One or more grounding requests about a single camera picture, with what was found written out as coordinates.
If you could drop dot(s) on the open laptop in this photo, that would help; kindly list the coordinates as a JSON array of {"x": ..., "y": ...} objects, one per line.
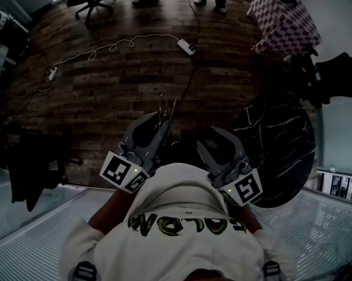
[{"x": 342, "y": 186}]

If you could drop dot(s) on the person's right forearm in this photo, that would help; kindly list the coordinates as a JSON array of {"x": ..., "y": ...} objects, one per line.
[{"x": 244, "y": 218}]

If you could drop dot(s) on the black marble round table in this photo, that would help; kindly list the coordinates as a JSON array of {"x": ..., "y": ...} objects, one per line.
[{"x": 278, "y": 151}]

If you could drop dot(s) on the person's black trousers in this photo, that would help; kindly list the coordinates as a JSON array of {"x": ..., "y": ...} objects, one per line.
[{"x": 184, "y": 154}]

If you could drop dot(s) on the pink white checkered box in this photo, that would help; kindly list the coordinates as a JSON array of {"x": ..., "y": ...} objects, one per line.
[{"x": 284, "y": 19}]

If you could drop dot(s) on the small white power adapter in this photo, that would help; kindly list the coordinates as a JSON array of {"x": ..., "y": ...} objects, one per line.
[{"x": 52, "y": 74}]

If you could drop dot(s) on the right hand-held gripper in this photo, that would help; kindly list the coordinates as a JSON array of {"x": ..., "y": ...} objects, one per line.
[{"x": 246, "y": 189}]

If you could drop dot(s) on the person's left forearm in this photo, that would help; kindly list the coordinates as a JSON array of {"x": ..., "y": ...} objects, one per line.
[{"x": 112, "y": 209}]

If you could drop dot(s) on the long white power strip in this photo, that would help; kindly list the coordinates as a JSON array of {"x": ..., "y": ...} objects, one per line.
[{"x": 186, "y": 47}]

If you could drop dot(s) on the white printed T-shirt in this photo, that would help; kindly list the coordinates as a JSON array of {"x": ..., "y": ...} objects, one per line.
[{"x": 178, "y": 244}]

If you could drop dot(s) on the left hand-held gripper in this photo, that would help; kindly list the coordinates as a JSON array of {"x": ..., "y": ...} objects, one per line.
[{"x": 118, "y": 171}]

